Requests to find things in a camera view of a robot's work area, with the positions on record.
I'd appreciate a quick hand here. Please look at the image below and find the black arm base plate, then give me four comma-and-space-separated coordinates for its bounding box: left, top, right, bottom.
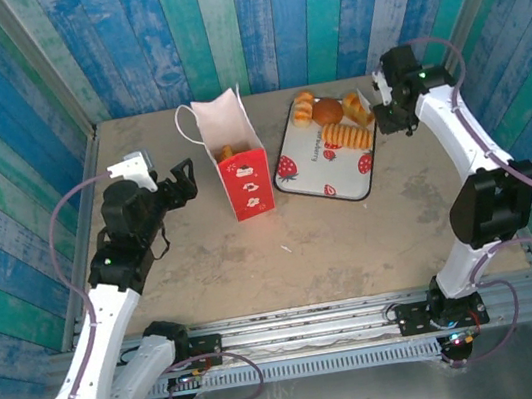
185, 331, 226, 372
393, 288, 492, 339

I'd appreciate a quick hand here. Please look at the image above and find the yellow fake croissant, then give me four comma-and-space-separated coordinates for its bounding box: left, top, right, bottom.
214, 143, 236, 164

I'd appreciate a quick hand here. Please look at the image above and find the grey slotted cable duct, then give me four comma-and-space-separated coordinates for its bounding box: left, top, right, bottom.
122, 335, 447, 399

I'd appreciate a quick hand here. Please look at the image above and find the round brown fake bun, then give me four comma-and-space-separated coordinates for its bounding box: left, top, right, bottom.
309, 95, 346, 128

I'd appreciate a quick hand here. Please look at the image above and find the short striped fake bun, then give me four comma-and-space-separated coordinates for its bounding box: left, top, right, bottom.
288, 89, 320, 129

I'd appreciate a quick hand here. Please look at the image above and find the golden fake loaf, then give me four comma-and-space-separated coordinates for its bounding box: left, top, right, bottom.
339, 89, 377, 130

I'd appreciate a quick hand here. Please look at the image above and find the long ridged fake bread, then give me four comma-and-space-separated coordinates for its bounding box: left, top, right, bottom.
318, 116, 375, 157

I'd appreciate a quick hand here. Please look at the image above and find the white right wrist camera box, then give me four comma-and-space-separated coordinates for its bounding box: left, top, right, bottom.
369, 66, 397, 107

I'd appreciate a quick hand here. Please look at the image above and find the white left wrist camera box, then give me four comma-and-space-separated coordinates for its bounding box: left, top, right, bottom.
104, 149, 160, 198

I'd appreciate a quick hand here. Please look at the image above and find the white strawberry print tray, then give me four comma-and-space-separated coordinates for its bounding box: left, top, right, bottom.
260, 86, 389, 215

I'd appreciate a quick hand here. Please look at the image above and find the red and white paper bag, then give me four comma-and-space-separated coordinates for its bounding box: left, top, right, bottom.
170, 79, 279, 231

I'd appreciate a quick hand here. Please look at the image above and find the aluminium mounting rail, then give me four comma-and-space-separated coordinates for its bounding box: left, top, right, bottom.
40, 268, 532, 397

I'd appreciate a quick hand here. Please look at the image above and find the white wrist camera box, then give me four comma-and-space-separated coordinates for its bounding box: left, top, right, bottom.
104, 149, 160, 198
369, 66, 397, 107

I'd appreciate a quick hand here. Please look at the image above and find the small circuit board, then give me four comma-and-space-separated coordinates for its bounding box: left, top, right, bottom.
169, 365, 209, 386
441, 328, 477, 349

